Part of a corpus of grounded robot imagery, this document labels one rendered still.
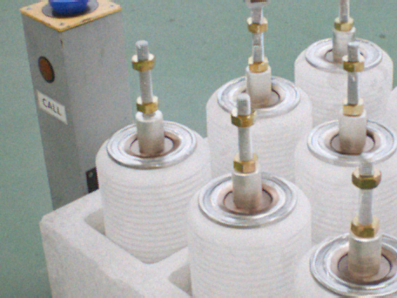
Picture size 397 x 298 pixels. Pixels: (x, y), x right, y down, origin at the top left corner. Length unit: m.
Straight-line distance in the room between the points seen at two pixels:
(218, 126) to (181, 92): 0.59
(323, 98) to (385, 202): 0.17
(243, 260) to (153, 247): 0.13
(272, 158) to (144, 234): 0.14
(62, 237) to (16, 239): 0.33
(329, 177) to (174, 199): 0.13
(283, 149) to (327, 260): 0.21
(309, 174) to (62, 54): 0.27
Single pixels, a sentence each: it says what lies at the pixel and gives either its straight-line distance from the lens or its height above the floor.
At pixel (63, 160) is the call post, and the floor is 0.16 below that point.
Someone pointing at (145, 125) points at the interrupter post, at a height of 0.28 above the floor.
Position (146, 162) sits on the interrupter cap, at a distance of 0.82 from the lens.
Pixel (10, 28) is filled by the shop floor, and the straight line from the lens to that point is 1.76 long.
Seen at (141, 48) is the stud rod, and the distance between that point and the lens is 0.80.
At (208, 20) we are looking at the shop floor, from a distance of 1.71.
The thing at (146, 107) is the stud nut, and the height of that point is 0.29.
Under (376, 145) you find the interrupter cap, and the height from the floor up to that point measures 0.25.
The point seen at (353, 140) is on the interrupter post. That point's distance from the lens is 0.82.
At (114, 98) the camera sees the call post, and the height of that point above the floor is 0.22.
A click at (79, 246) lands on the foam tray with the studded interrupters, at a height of 0.18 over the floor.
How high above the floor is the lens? 0.67
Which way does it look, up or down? 30 degrees down
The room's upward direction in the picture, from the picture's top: 2 degrees counter-clockwise
